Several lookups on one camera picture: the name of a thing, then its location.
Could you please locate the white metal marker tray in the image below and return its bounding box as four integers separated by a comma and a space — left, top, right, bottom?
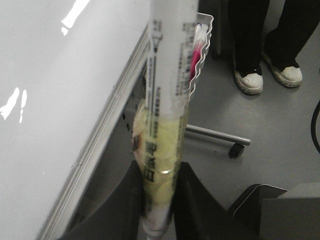
189, 12, 214, 98

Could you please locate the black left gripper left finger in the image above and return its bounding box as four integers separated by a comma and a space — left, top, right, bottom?
60, 160, 143, 240

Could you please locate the white whiteboard marker with tape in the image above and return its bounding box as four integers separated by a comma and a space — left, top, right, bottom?
132, 0, 198, 240

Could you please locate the pink marker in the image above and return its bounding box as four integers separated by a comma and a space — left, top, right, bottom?
189, 23, 208, 81

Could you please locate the grey metal box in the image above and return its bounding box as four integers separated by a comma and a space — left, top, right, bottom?
229, 182, 320, 240

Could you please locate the white whiteboard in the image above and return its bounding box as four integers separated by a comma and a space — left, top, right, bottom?
0, 0, 150, 240

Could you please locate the person in black trousers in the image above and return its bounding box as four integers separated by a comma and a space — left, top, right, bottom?
227, 0, 320, 95

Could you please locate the black cable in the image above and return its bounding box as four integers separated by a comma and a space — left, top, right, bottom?
310, 99, 320, 151

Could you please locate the grey stand leg with caster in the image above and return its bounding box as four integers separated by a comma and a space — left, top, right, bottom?
184, 124, 251, 159

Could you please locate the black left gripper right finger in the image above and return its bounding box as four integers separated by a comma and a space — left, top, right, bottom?
172, 162, 260, 240

